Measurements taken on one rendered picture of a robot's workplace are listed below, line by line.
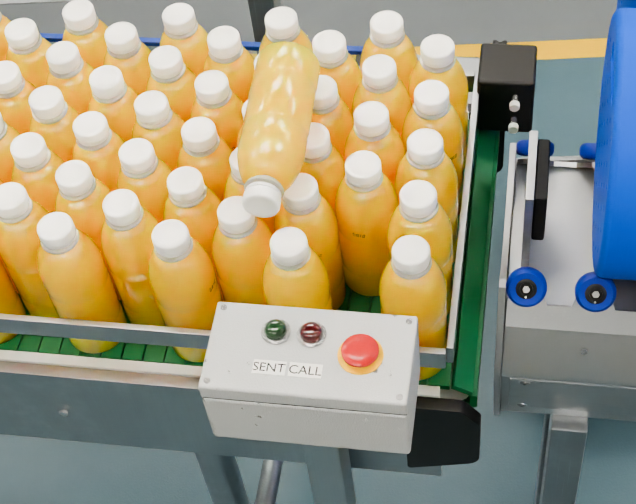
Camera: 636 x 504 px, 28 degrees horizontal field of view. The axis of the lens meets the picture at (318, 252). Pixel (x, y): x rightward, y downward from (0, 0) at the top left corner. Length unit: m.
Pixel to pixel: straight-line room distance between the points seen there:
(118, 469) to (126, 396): 0.96
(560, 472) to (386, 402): 0.67
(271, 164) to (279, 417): 0.26
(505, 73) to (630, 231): 0.37
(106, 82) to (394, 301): 0.43
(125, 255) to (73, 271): 0.06
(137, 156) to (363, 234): 0.26
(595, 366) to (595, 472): 0.91
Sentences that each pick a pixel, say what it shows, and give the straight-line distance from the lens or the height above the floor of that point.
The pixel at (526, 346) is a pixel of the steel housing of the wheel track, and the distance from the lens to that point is 1.46.
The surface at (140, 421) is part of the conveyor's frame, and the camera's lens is 1.54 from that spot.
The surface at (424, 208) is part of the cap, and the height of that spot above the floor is 1.10.
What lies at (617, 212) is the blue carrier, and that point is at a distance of 1.25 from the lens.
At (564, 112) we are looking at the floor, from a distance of 2.88.
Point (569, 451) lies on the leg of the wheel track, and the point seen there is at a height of 0.57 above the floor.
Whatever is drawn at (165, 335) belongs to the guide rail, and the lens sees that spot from 1.39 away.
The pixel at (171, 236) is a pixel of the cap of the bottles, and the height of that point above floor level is 1.10.
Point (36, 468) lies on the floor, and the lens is 2.49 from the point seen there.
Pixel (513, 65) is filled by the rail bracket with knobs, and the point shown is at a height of 1.00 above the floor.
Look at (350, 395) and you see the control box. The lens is 1.18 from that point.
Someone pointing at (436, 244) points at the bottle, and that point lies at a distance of 1.33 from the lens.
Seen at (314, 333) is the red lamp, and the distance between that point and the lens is 1.20.
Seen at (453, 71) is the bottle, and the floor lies 1.07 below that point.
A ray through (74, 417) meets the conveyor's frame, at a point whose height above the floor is 0.80.
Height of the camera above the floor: 2.12
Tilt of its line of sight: 53 degrees down
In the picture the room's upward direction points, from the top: 8 degrees counter-clockwise
